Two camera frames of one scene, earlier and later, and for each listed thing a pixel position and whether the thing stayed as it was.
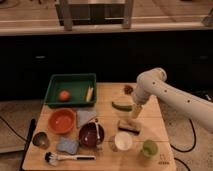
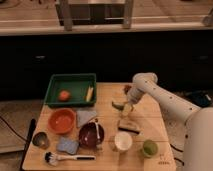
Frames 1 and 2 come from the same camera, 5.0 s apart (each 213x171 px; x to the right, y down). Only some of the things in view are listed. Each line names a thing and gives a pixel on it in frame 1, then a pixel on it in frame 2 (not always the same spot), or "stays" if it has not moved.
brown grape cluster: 128,90 stays
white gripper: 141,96 → 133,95
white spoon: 97,130 stays
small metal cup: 41,140 stays
